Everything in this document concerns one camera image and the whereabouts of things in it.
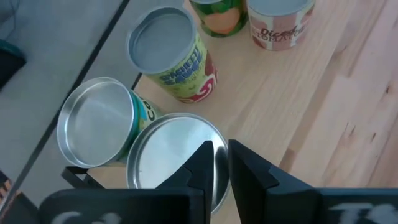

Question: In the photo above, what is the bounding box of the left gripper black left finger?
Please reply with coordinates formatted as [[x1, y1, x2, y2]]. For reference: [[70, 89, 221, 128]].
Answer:
[[155, 140, 215, 224]]

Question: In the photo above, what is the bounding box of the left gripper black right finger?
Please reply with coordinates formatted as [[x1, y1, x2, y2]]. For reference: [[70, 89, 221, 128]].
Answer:
[[229, 139, 317, 224]]

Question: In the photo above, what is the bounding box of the tin can with yellow label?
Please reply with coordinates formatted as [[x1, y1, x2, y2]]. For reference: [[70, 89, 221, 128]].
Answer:
[[126, 112, 231, 215]]

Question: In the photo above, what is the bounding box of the teal corn can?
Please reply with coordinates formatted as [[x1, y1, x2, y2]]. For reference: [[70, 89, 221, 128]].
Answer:
[[56, 77, 165, 169]]

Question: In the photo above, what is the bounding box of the yellow-green spaghetti sauce can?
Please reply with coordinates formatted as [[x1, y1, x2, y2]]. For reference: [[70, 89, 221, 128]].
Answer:
[[126, 6, 218, 105]]

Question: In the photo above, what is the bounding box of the green can with orange picture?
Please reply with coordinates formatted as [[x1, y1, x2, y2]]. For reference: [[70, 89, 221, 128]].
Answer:
[[189, 0, 249, 39]]

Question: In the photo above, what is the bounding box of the red-white diced tomatoes can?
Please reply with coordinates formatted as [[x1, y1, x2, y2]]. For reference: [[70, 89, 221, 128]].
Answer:
[[246, 0, 317, 52]]

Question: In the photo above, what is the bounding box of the wooden shelf with black legs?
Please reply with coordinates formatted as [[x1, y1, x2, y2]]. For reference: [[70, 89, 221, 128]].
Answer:
[[61, 0, 386, 224]]

